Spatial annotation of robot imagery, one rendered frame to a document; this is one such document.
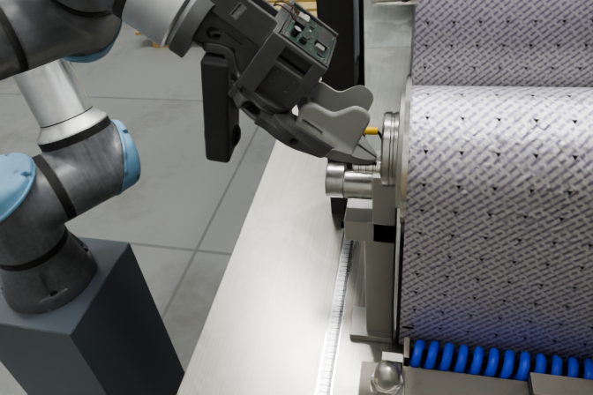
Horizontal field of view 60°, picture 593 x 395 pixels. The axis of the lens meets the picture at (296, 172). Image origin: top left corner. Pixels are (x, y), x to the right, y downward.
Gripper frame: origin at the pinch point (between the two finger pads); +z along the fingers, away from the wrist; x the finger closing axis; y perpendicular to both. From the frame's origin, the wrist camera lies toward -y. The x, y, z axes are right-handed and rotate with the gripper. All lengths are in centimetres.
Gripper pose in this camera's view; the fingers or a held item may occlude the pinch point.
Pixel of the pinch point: (359, 156)
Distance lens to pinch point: 50.0
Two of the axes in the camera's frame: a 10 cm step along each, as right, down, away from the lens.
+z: 8.1, 5.4, 2.3
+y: 5.5, -5.7, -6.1
